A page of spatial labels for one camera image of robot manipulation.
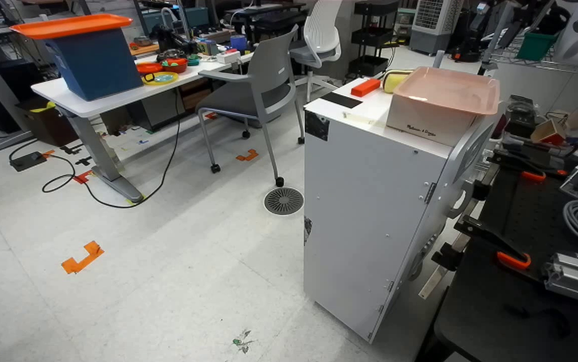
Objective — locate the pink plastic tray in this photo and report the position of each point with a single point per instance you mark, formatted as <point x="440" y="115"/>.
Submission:
<point x="452" y="88"/>

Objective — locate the white toy kitchen cabinet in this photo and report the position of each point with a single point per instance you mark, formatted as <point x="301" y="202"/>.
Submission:
<point x="375" y="202"/>

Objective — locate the grey office chair right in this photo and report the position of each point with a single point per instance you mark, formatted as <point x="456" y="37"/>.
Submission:
<point x="259" y="94"/>

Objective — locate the red toy block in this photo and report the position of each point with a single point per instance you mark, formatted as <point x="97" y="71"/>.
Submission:
<point x="364" y="87"/>

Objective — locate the white office chair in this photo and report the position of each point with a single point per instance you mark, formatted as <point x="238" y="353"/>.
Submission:
<point x="320" y="43"/>

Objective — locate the white desk table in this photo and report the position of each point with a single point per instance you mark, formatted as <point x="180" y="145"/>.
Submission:
<point x="80" y="112"/>

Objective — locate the light wooden box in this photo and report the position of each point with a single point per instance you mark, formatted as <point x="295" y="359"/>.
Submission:
<point x="440" y="123"/>

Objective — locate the orange floor tape marker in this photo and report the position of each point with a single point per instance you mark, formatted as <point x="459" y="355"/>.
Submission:
<point x="76" y="263"/>

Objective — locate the blue storage bin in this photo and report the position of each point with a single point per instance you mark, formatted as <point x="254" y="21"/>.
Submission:
<point x="94" y="65"/>

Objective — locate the black orange clamp front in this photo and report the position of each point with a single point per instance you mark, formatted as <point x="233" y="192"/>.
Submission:
<point x="505" y="251"/>

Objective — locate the black orange clamp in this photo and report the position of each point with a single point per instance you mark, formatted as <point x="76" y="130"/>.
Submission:
<point x="505" y="251"/>
<point x="521" y="165"/>

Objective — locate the black orange clamp rear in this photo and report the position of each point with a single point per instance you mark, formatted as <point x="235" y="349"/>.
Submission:
<point x="521" y="165"/>

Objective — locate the black perforated board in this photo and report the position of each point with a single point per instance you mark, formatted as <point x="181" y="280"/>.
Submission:
<point x="493" y="314"/>

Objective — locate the orange bin lid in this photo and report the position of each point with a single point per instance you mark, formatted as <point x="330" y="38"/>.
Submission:
<point x="71" y="27"/>

